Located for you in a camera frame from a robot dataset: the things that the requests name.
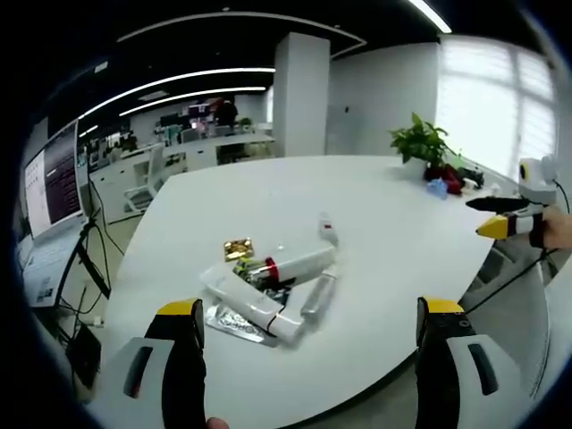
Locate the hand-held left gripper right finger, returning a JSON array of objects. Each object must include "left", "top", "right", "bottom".
[{"left": 414, "top": 295, "right": 534, "bottom": 429}]

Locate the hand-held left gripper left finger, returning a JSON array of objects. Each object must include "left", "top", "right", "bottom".
[{"left": 96, "top": 298, "right": 207, "bottom": 429}]

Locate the silver skincare sachet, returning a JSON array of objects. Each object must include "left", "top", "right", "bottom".
[{"left": 203, "top": 299, "right": 279, "bottom": 346}]

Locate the green printed skincare packet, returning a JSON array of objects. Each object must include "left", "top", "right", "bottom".
[{"left": 231, "top": 256, "right": 269, "bottom": 287}]

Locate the clear skincare bottle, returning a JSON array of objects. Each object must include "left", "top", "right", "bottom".
[{"left": 299, "top": 266, "right": 341, "bottom": 321}]

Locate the small white red-label skincare tube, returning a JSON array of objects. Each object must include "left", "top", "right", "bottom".
[{"left": 315, "top": 211, "right": 341, "bottom": 248}]

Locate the large white red-banded skincare bottle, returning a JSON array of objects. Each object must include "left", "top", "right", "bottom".
[{"left": 262, "top": 244, "right": 340, "bottom": 288}]

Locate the person's right hand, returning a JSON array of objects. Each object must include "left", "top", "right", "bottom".
[{"left": 541, "top": 206, "right": 572, "bottom": 252}]

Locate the black object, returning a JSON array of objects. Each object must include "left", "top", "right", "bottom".
[{"left": 460, "top": 166, "right": 487, "bottom": 190}]

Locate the red object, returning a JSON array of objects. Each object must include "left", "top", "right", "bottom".
[{"left": 427, "top": 163, "right": 467, "bottom": 196}]

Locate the blue cloth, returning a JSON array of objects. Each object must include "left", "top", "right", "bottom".
[{"left": 425, "top": 177, "right": 450, "bottom": 197}]

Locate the black box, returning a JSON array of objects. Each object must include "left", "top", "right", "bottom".
[{"left": 65, "top": 322, "right": 103, "bottom": 391}]

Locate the potted green plant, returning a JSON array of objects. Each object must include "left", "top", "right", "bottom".
[{"left": 389, "top": 111, "right": 464, "bottom": 181}]

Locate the black monitor stand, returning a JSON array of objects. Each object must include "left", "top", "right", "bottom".
[{"left": 66, "top": 221, "right": 113, "bottom": 309}]

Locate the white laptop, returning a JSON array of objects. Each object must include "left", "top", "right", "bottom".
[{"left": 15, "top": 218, "right": 93, "bottom": 310}]

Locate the white office chair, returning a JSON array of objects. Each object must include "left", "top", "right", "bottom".
[{"left": 122, "top": 141, "right": 167, "bottom": 213}]

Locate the computer monitor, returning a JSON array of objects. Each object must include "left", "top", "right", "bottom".
[{"left": 22, "top": 119, "right": 89, "bottom": 239}]

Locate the white office desk row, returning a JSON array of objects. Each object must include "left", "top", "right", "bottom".
[{"left": 91, "top": 131, "right": 276, "bottom": 184}]

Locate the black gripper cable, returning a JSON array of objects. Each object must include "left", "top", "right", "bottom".
[{"left": 462, "top": 177, "right": 567, "bottom": 315}]

